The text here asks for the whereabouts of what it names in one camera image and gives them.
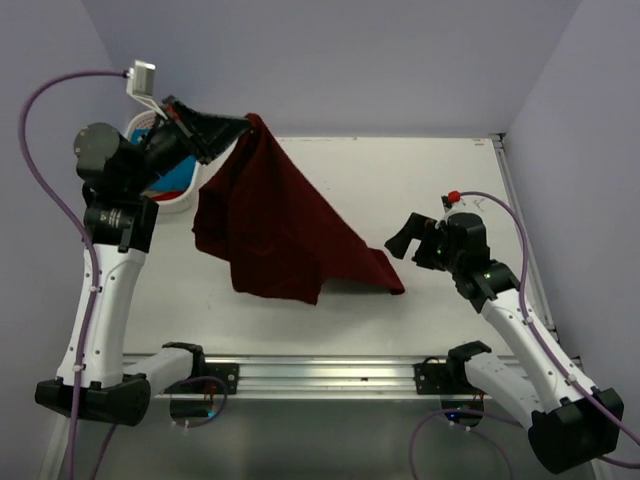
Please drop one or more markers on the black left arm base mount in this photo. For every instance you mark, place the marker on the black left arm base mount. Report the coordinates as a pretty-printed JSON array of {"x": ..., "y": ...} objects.
[{"x": 208, "y": 380}]

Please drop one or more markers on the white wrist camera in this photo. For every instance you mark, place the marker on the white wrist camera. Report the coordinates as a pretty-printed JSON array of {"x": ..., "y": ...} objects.
[
  {"x": 140, "y": 85},
  {"x": 453, "y": 202}
]

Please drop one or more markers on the blue folded t shirt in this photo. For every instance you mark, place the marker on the blue folded t shirt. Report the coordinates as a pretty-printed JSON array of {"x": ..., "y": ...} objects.
[{"x": 168, "y": 164}]

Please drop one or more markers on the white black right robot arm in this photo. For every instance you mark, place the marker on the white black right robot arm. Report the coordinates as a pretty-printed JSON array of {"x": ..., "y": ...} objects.
[{"x": 568, "y": 419}]

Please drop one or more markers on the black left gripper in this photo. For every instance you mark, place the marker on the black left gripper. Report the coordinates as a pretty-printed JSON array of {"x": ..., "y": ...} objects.
[{"x": 189, "y": 126}]

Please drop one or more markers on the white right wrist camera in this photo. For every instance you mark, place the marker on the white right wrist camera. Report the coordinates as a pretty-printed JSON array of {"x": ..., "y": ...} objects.
[{"x": 453, "y": 202}]

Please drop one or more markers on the dark red t shirt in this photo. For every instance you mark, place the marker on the dark red t shirt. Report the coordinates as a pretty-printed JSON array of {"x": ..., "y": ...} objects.
[{"x": 281, "y": 238}]

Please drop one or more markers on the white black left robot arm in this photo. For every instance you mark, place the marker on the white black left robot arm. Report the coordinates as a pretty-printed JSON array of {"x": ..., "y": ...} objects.
[{"x": 92, "y": 382}]

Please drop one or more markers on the aluminium table right rail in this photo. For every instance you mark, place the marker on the aluminium table right rail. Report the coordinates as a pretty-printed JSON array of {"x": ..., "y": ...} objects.
[{"x": 534, "y": 288}]

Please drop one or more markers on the aluminium table front rail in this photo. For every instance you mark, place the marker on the aluminium table front rail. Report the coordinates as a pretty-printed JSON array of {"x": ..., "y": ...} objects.
[{"x": 265, "y": 377}]

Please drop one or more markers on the aluminium table rail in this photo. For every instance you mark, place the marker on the aluminium table rail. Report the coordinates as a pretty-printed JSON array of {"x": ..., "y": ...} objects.
[
  {"x": 265, "y": 377},
  {"x": 534, "y": 288}
]

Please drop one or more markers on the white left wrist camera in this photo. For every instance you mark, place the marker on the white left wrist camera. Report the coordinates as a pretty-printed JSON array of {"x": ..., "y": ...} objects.
[{"x": 140, "y": 85}]

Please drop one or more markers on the red folded t shirt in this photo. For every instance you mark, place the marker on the red folded t shirt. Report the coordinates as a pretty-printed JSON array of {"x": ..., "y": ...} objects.
[{"x": 167, "y": 196}]

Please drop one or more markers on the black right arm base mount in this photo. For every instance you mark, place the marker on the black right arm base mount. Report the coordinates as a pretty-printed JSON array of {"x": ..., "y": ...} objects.
[{"x": 432, "y": 377}]

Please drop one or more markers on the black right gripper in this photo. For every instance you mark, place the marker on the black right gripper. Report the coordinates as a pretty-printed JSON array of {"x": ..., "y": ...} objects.
[{"x": 421, "y": 228}]

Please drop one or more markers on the white plastic laundry basket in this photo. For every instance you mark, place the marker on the white plastic laundry basket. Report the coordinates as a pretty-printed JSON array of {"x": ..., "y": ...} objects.
[{"x": 184, "y": 177}]

